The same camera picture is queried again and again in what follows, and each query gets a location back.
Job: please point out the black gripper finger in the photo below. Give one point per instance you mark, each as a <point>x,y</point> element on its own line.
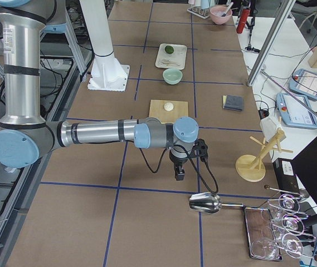
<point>179,174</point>

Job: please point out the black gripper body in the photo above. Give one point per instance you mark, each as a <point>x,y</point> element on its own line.
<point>177,161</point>

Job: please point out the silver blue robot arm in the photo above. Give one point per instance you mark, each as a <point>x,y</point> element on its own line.
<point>25,135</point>

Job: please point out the mint green bowl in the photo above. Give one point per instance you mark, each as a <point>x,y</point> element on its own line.
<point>172,76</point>

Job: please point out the pink bowl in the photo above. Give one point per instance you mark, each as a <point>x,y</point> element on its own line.
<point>219,15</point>

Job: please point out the metal scoop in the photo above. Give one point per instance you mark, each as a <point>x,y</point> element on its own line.
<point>211,203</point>

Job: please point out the bamboo cutting board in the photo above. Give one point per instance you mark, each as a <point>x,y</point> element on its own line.
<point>157,110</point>

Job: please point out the wooden mug tree stand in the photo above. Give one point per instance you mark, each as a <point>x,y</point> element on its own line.
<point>250,167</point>

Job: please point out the yellow sponge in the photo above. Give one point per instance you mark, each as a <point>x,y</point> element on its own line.
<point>223,100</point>

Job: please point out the cream bear serving tray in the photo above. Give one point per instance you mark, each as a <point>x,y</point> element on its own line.
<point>177,59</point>

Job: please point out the black glass rack tray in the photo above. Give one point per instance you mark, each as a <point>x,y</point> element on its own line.
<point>258,226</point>

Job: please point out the green avocado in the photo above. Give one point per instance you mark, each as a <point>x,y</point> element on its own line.
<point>169,49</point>

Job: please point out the wine glass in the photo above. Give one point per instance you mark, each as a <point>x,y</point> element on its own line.
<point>265,249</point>

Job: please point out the blue teach pendant near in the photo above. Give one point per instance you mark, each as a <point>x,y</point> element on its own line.
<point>293,113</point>

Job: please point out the blue teach pendant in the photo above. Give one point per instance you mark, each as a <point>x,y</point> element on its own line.
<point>304,82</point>
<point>293,113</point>

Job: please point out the blue teach pendant far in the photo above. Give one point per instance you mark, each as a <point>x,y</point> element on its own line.
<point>304,82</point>

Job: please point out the white dish rack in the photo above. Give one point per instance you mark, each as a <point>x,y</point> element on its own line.
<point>200,8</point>

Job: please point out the red bottle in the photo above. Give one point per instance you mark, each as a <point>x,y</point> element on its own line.
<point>243,15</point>

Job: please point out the black camera mount wrist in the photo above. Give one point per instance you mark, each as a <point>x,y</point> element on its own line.
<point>200,149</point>

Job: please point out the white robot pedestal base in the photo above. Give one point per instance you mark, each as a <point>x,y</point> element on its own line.
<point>107,73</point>

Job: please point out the aluminium frame post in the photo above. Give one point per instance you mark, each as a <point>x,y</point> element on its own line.
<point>277,24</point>

